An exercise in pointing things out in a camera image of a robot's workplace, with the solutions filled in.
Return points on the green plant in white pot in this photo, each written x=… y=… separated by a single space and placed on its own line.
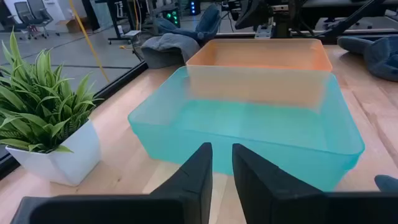
x=46 y=102

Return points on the grey baseball cap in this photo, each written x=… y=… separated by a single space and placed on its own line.
x=174 y=46

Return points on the orange translucent plastic bin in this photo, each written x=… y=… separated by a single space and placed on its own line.
x=258 y=84

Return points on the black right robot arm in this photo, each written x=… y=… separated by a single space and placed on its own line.
x=289 y=15

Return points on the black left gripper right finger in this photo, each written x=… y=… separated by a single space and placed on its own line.
x=258 y=186

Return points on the black device with blue lights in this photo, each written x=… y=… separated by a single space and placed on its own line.
x=194 y=7

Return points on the grey office chair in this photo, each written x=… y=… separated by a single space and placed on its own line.
x=40 y=12
x=23 y=15

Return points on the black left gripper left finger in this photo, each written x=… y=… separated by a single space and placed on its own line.
x=186 y=193

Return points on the black computer with green lights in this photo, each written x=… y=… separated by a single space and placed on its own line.
x=172 y=17

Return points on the brown cardboard box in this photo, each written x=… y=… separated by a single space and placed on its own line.
x=70 y=26

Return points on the teal translucent plastic bin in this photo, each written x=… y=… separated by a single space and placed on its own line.
x=248 y=130

